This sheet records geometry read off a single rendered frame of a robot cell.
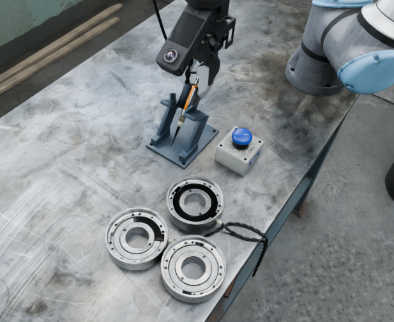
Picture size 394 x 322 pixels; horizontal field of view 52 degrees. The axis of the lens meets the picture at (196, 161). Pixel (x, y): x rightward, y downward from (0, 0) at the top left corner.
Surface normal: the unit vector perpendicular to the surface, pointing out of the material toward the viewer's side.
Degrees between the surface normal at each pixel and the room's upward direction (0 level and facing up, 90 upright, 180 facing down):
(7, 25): 90
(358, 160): 0
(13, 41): 89
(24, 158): 0
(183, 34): 32
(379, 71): 97
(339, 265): 0
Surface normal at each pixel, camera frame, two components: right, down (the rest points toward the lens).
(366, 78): 0.14, 0.85
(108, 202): 0.05, -0.61
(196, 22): -0.25, -0.18
